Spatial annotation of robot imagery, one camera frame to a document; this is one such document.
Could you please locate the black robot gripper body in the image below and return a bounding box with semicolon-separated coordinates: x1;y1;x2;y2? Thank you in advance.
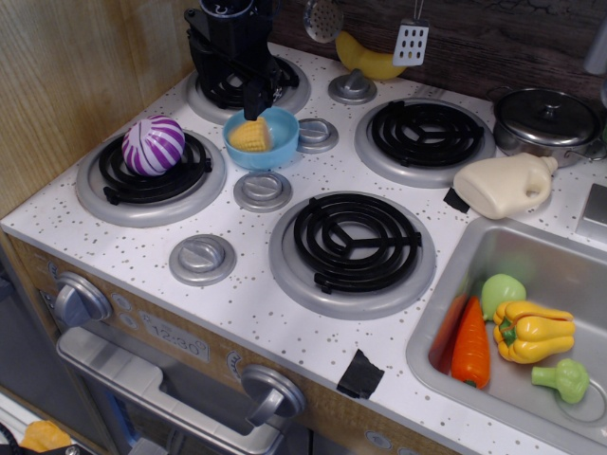
184;1;281;95

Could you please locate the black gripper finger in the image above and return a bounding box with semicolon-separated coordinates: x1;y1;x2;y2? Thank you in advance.
243;78;274;120

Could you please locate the yellow toy corn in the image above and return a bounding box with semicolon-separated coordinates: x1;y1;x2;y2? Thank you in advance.
228;118;273;153

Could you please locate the light blue plastic bowl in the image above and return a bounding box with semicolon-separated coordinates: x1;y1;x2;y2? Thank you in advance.
223;107;300;170

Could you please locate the grey knob beside bowl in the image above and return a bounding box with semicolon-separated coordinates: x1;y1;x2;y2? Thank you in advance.
297;118;340;154

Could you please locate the back left black burner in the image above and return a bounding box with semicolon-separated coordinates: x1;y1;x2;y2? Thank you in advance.
185;56;311;125

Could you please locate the black burner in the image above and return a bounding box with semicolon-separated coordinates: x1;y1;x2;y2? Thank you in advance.
354;99;496;189
268;191;436;320
76;132;227;228
185;56;311;125

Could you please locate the hanging perforated steel skimmer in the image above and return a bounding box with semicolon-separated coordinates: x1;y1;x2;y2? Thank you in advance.
303;0;343;44

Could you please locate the middle grey stovetop knob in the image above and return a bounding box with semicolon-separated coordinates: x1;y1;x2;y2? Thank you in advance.
233;171;293;213

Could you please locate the grey stovetop knob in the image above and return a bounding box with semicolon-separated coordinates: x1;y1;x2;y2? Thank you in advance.
328;68;377;105
233;171;293;213
169;234;237;287

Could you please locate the back grey stovetop knob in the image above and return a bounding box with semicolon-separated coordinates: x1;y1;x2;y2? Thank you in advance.
328;68;377;105

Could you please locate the purple white striped ball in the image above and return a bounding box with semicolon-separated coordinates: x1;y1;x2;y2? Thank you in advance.
121;115;185;176

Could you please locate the yellow toy banana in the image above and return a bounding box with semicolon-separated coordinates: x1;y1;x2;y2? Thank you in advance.
335;31;407;81

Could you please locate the hanging slotted steel spatula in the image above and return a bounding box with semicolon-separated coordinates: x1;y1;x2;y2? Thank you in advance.
393;0;430;67

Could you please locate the back right black burner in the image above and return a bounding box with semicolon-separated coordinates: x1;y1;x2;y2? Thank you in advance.
354;99;496;189

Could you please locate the front grey stovetop knob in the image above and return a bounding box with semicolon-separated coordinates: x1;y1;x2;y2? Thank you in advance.
169;234;237;287

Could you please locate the front left black burner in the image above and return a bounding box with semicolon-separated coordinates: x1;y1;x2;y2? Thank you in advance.
76;132;227;228

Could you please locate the front right black burner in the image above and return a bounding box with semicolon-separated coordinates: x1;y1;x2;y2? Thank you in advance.
268;191;436;320

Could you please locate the black tape under jug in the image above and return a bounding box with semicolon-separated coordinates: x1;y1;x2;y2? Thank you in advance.
443;188;470;214

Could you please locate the oven clock display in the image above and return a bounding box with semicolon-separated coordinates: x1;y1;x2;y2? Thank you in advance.
138;311;210;363

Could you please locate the cream toy jug bottle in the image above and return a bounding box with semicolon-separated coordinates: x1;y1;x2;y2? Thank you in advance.
453;153;559;220

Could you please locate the left silver oven dial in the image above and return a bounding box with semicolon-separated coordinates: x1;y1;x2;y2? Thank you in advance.
53;272;113;327

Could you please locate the silver oven dial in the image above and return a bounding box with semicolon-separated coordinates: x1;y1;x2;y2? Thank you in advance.
53;272;113;327
241;364;307;427

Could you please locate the steel pot with lid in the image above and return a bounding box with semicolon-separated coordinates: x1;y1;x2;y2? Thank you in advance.
487;87;606;168

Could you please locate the right silver oven dial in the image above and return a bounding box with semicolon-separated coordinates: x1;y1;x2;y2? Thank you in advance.
241;364;307;427

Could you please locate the black tape front edge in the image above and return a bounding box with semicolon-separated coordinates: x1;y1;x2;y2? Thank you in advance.
337;349;385;400

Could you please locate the light green toy pear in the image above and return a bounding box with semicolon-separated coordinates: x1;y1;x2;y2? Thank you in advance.
481;274;527;321

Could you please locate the orange toy carrot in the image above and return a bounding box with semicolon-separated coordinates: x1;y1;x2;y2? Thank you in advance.
451;296;490;389

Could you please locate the yellow toy bell pepper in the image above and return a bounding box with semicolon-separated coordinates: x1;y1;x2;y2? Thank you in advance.
493;300;576;364

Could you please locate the orange object bottom left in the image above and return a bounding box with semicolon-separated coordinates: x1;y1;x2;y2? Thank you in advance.
19;421;72;453

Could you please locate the green toy broccoli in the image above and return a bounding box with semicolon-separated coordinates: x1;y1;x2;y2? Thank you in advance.
531;358;590;404

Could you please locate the silver oven door handle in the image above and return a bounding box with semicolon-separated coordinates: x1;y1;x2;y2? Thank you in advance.
57;328;284;454

